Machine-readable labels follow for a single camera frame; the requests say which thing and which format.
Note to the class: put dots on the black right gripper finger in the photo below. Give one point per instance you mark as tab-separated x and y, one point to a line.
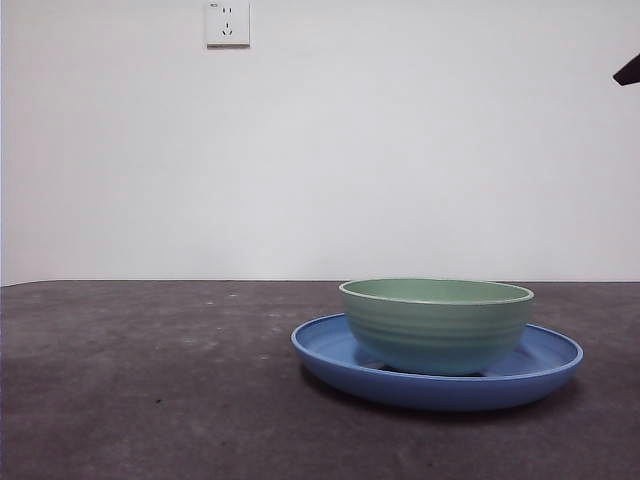
631	72

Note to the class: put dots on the green ribbed bowl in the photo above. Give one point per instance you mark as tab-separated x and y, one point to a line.
435	330

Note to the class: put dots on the blue round plate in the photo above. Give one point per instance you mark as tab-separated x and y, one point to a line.
425	392

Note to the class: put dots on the white wall socket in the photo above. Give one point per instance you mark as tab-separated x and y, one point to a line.
228	25

